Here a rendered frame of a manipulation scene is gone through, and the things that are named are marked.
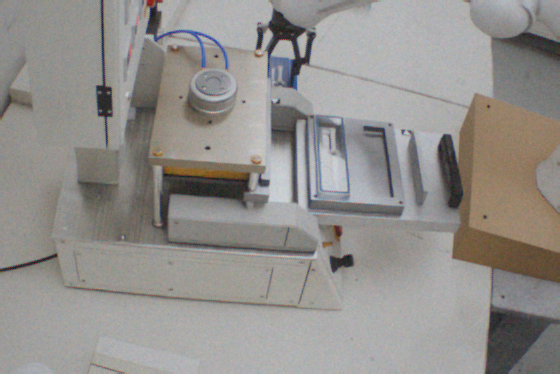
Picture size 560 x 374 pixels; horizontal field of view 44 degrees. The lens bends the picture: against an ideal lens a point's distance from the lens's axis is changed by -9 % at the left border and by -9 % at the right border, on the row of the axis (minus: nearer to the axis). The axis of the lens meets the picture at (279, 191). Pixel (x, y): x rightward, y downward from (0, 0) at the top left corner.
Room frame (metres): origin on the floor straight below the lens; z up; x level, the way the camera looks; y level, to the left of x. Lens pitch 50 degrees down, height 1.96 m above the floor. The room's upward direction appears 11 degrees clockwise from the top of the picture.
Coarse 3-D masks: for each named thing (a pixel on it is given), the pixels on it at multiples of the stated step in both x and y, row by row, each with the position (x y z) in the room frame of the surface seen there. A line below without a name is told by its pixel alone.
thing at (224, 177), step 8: (168, 168) 0.76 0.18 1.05; (176, 168) 0.76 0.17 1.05; (184, 168) 0.76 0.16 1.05; (168, 176) 0.76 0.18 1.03; (176, 176) 0.76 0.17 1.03; (184, 176) 0.76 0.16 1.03; (192, 176) 0.77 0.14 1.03; (200, 176) 0.77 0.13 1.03; (208, 176) 0.77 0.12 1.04; (216, 176) 0.77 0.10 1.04; (224, 176) 0.77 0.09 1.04; (232, 176) 0.77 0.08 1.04; (240, 176) 0.78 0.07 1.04; (248, 176) 0.78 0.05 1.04; (224, 184) 0.77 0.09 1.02; (232, 184) 0.77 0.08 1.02; (240, 184) 0.78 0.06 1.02
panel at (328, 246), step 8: (320, 224) 0.82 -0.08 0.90; (320, 232) 0.80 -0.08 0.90; (328, 232) 0.85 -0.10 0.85; (320, 240) 0.78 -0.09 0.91; (328, 240) 0.83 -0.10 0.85; (336, 240) 0.88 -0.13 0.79; (320, 248) 0.77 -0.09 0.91; (328, 248) 0.81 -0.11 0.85; (336, 248) 0.86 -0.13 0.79; (320, 256) 0.75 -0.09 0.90; (328, 256) 0.79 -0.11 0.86; (336, 256) 0.84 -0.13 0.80; (328, 264) 0.77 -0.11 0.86; (336, 272) 0.79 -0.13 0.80; (336, 280) 0.77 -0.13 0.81
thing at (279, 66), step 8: (272, 56) 1.40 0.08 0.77; (272, 64) 1.37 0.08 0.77; (280, 64) 1.38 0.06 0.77; (288, 64) 1.38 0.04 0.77; (272, 72) 1.34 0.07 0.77; (280, 72) 1.35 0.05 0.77; (288, 72) 1.35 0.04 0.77; (272, 80) 1.31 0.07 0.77; (280, 80) 1.32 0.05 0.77; (288, 80) 1.32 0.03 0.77
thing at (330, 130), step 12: (324, 120) 0.98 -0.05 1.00; (336, 120) 0.98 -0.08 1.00; (324, 132) 0.95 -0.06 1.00; (336, 132) 0.95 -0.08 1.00; (324, 144) 0.92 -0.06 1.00; (336, 144) 0.92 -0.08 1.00; (324, 156) 0.89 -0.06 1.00; (336, 156) 0.90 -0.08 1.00; (324, 168) 0.86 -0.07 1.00; (336, 168) 0.87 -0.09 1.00; (324, 180) 0.84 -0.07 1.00; (336, 180) 0.84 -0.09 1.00; (348, 180) 0.85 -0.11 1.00; (324, 192) 0.81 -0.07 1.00; (336, 192) 0.82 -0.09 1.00; (348, 192) 0.82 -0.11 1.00
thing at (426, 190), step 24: (408, 144) 1.00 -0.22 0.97; (432, 144) 1.01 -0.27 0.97; (408, 168) 0.94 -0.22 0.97; (432, 168) 0.95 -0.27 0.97; (408, 192) 0.88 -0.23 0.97; (432, 192) 0.89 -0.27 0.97; (336, 216) 0.80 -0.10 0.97; (360, 216) 0.80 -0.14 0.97; (384, 216) 0.81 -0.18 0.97; (408, 216) 0.82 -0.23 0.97; (432, 216) 0.83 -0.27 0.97; (456, 216) 0.85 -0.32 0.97
